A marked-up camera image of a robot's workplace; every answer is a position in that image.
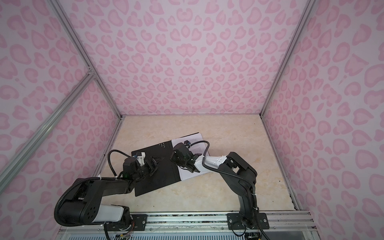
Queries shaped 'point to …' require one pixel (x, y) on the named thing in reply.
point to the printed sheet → (199, 148)
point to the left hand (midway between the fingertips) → (161, 160)
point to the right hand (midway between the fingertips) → (170, 155)
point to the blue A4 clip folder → (168, 172)
